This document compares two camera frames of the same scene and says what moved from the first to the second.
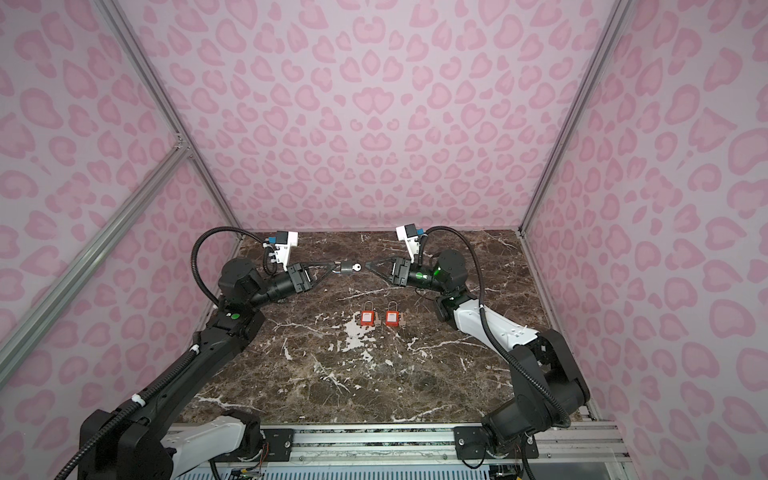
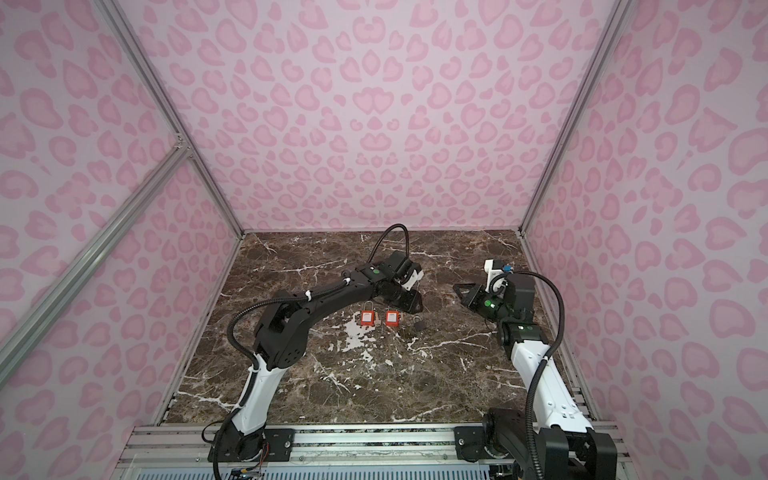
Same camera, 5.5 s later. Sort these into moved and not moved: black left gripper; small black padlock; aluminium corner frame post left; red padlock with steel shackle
Moved: small black padlock; black left gripper
Not moved: aluminium corner frame post left; red padlock with steel shackle
